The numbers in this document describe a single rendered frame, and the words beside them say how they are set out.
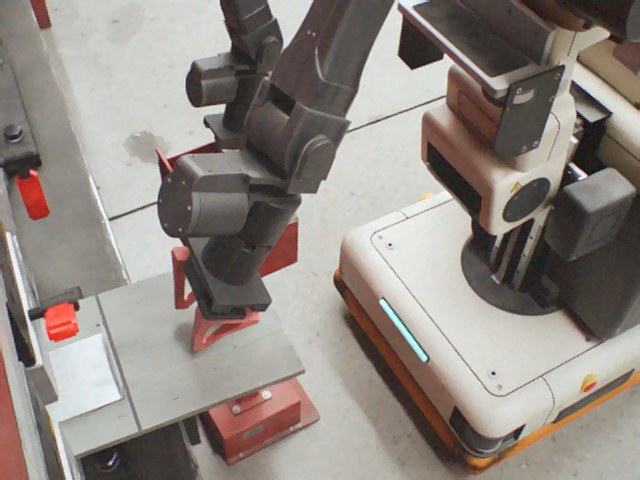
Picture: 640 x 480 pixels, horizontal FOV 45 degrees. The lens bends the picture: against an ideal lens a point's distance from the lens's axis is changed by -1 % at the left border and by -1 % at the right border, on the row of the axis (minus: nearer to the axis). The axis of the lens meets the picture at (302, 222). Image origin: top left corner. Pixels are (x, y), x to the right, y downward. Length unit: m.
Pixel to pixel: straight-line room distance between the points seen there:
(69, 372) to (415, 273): 1.12
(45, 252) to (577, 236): 0.89
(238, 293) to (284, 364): 0.12
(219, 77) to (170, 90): 1.57
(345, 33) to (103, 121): 2.04
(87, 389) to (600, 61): 1.11
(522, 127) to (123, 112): 1.72
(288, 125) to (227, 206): 0.09
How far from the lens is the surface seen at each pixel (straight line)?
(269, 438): 1.88
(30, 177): 0.83
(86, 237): 1.12
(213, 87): 1.16
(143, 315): 0.87
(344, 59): 0.66
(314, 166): 0.66
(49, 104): 1.35
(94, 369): 0.84
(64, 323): 0.58
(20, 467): 0.42
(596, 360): 1.80
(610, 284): 1.68
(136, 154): 2.51
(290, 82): 0.66
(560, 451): 1.98
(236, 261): 0.72
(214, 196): 0.65
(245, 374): 0.82
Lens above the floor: 1.71
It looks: 49 degrees down
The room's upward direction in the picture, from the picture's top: 2 degrees clockwise
